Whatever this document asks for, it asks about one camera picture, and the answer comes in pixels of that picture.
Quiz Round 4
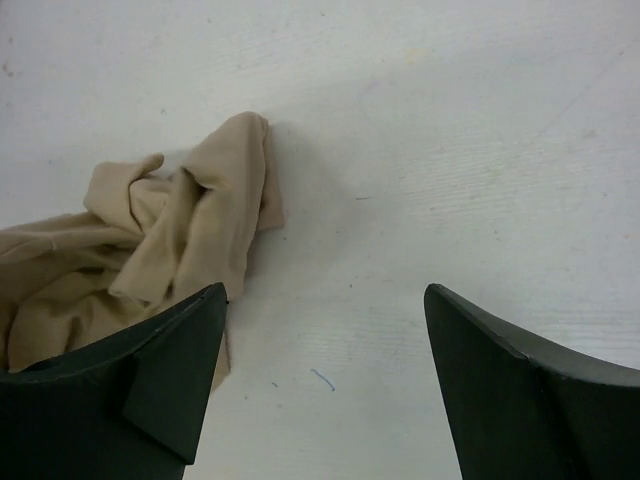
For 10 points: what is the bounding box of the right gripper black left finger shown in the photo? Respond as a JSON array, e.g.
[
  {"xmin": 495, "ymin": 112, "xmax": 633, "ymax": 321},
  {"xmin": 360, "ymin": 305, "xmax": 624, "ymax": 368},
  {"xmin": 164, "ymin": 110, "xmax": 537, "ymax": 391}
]
[{"xmin": 1, "ymin": 283, "xmax": 227, "ymax": 479}]

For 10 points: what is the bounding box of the beige t shirt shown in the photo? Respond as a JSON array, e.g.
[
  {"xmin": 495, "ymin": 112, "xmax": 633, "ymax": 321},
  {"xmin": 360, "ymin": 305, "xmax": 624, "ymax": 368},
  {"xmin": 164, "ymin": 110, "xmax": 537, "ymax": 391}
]
[{"xmin": 1, "ymin": 112, "xmax": 284, "ymax": 373}]

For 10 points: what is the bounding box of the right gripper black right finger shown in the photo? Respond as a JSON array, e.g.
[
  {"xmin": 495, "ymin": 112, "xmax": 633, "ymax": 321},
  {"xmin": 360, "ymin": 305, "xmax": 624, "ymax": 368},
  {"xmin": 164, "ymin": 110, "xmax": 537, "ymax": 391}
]
[{"xmin": 424, "ymin": 284, "xmax": 639, "ymax": 479}]

